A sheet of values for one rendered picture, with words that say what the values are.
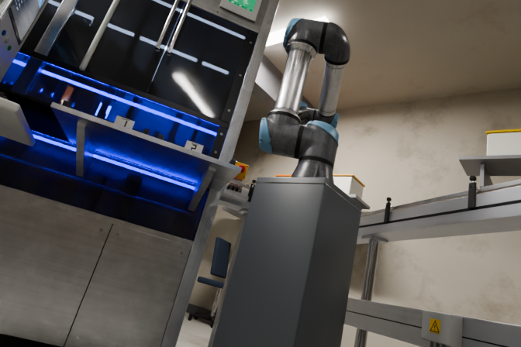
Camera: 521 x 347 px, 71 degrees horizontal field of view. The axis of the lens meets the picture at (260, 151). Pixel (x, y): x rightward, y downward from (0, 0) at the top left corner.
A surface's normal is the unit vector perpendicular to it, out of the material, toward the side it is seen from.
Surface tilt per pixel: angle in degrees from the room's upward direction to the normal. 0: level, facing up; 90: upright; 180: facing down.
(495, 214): 90
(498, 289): 90
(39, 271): 90
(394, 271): 90
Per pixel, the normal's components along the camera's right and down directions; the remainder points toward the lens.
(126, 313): 0.31, -0.28
